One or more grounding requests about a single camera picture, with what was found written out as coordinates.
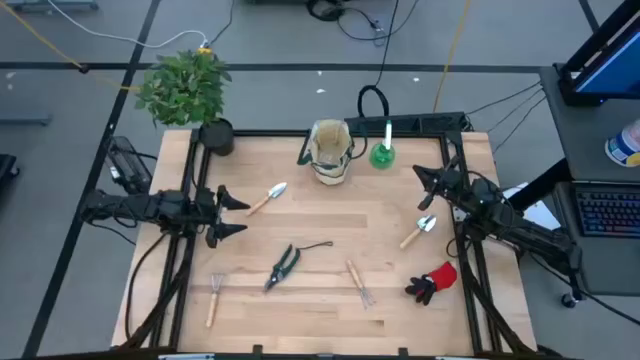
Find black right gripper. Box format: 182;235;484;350
412;155;474;212

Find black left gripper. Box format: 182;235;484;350
192;184;251;250

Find wide trowel wooden handle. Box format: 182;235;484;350
398;214;438;250

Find narrow trowel wooden handle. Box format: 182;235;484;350
245;181;289;217

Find green spray bottle white nozzle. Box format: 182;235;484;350
368;119;397;170

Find red and black gardening glove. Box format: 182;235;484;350
404;261;459;307

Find small hand rake wooden handle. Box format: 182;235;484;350
346;259;376;310

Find cream gardening bag green trim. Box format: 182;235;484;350
297;118;369;186

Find black plant pot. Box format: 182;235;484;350
198;117;236;157

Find black power supply box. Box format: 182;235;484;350
103;135;154;195

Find white paper sheet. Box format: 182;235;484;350
502;183;561;231

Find green leafy plant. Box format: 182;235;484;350
133;48;234;127

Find grey equipment cart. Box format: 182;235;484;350
507;64;640;309

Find white and blue wipes tub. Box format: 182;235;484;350
604;118;640;168

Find black computer monitor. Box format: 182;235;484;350
557;0;640;107

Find grey metal floor bar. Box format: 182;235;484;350
0;111;53;126

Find black floor object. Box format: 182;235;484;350
0;153;21;182

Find grey metal floor base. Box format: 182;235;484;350
4;0;99;12

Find black cable tray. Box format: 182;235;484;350
343;111;471;135

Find green handled pruning shears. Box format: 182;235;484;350
263;240;335;294

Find hand cultivator wooden handle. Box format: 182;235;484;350
205;272;225;329

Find black aluminium table frame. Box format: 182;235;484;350
117;128;539;360

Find black looped cable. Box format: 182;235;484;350
356;0;401;119

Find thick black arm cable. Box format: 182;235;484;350
123;230;171;342

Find yellow hanging cable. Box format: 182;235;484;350
432;0;474;114

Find yellow extension cable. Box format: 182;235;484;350
0;0;214;94

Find white cable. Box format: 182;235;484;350
47;0;209;50

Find thin black floor cable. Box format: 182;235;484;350
208;0;236;46

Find black cable bundle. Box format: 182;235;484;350
305;0;386;47

